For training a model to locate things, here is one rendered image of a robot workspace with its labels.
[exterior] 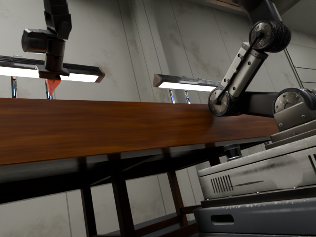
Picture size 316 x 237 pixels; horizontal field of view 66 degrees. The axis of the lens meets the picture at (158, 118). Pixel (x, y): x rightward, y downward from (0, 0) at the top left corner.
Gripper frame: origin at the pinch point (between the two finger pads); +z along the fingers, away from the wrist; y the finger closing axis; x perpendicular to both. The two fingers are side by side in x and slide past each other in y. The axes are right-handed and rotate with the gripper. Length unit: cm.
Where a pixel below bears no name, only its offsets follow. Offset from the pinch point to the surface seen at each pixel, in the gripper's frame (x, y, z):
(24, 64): -24.2, 5.7, -1.9
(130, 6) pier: -326, -190, -31
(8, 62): -24.3, 11.4, -1.9
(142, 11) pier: -294, -197, -30
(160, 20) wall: -320, -255, -24
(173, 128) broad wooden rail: 25.1, -40.8, 1.7
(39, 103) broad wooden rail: 18.1, 6.8, -4.2
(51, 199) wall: -115, -42, 174
